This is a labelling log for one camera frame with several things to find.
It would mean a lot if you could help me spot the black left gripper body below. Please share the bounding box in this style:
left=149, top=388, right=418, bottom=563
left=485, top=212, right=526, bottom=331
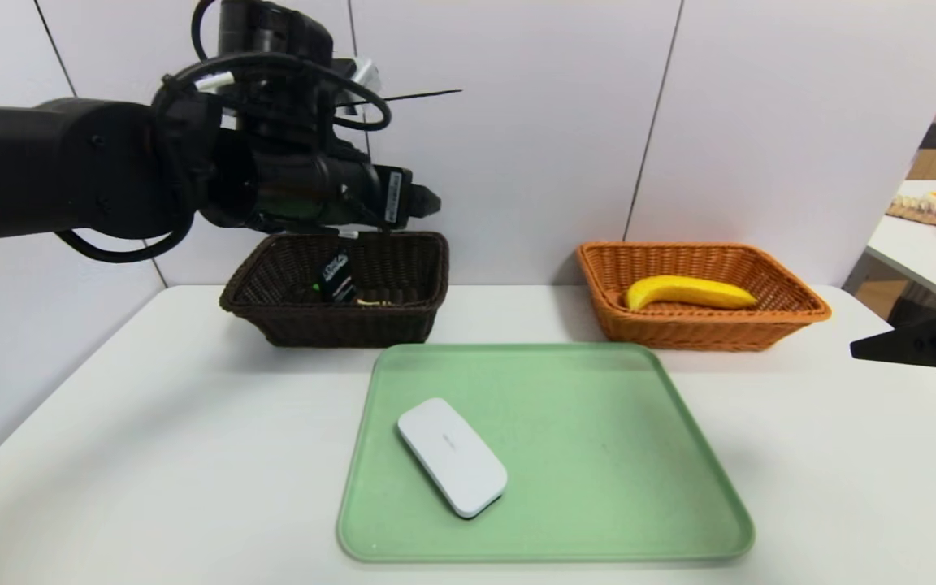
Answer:
left=314, top=152, right=414, bottom=231

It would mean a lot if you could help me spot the black cosmetic tube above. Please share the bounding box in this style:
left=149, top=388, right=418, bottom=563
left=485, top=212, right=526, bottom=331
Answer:
left=318, top=250, right=357, bottom=306

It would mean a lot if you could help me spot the yellow banana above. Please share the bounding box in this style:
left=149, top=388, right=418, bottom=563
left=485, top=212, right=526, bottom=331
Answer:
left=625, top=275, right=759, bottom=312

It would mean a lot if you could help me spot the white oblong plastic case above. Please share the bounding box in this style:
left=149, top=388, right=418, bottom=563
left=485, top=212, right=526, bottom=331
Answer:
left=397, top=397, right=509, bottom=519

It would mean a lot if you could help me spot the dark brown wicker basket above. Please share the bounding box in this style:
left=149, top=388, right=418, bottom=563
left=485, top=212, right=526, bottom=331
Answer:
left=219, top=231, right=450, bottom=349

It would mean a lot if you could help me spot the orange wicker basket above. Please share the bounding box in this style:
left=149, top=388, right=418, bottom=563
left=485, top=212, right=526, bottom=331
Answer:
left=576, top=241, right=833, bottom=353

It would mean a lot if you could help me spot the white side table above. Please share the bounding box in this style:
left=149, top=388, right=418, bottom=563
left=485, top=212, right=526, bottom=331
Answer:
left=864, top=181, right=936, bottom=319

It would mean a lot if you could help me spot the wooden tray with round pieces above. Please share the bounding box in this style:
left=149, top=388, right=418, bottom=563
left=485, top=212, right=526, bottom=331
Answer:
left=886, top=195, right=936, bottom=228

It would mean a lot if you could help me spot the light green plastic tray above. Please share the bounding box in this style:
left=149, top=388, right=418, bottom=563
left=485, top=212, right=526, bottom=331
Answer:
left=336, top=342, right=756, bottom=563

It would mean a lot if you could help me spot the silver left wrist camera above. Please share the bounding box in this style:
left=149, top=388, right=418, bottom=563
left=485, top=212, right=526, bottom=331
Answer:
left=336, top=57, right=384, bottom=111

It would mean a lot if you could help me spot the thin tagged left arm cable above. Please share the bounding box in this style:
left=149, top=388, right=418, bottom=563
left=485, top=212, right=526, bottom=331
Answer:
left=155, top=53, right=392, bottom=135

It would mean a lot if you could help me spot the black left camera cable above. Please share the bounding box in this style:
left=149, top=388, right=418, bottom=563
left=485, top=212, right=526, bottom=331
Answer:
left=192, top=0, right=229, bottom=62

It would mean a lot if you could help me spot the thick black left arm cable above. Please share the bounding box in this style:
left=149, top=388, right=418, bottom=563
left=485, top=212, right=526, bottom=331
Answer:
left=54, top=215, right=193, bottom=265

